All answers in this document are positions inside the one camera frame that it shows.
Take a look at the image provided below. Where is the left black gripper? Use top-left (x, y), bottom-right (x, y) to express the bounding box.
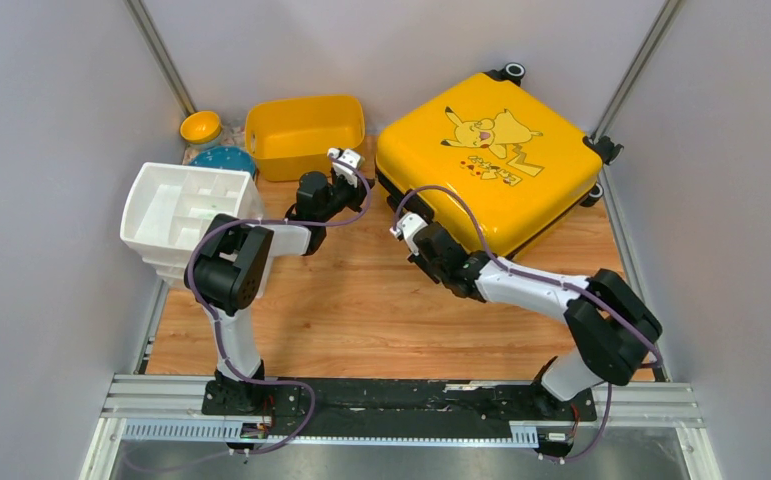
top-left (317, 173), bottom-right (373, 224)

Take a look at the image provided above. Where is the yellow Pikachu suitcase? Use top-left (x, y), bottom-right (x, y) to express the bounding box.
top-left (375, 62), bottom-right (623, 259)

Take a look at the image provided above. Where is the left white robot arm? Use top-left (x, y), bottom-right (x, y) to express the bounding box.
top-left (184, 169), bottom-right (376, 415)

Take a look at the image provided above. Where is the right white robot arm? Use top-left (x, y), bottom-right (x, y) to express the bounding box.
top-left (391, 214), bottom-right (663, 419)

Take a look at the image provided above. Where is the yellow plastic basket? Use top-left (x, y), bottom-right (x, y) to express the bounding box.
top-left (244, 95), bottom-right (366, 182)

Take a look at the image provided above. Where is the patterned cloth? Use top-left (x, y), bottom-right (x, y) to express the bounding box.
top-left (182, 125), bottom-right (245, 165)

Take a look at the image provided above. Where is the teal dotted plate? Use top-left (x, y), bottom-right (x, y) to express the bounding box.
top-left (189, 146), bottom-right (257, 176)

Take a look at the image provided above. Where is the yellow bowl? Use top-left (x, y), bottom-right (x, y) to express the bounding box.
top-left (179, 110), bottom-right (223, 145)

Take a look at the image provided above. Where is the white plastic drawer organizer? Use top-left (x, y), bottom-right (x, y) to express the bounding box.
top-left (119, 162), bottom-right (265, 289)

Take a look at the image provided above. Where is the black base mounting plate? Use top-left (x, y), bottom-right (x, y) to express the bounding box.
top-left (201, 378), bottom-right (598, 455)

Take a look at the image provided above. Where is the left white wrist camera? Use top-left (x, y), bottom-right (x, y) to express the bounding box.
top-left (327, 147), bottom-right (364, 188)

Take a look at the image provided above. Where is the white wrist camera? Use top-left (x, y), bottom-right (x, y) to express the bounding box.
top-left (327, 147), bottom-right (364, 188)
top-left (389, 213), bottom-right (428, 256)

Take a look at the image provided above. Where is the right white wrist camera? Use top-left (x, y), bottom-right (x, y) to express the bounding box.
top-left (389, 213), bottom-right (428, 256)

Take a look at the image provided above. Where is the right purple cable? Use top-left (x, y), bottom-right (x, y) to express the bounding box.
top-left (391, 184), bottom-right (666, 463)

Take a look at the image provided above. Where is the purple cable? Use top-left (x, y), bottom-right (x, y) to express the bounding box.
top-left (391, 184), bottom-right (666, 463)
top-left (186, 156), bottom-right (374, 456)

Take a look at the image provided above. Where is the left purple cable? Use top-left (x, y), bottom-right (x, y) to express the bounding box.
top-left (186, 156), bottom-right (374, 456)

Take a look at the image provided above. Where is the aluminium frame rail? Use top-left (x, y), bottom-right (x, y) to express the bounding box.
top-left (78, 278), bottom-right (724, 480)

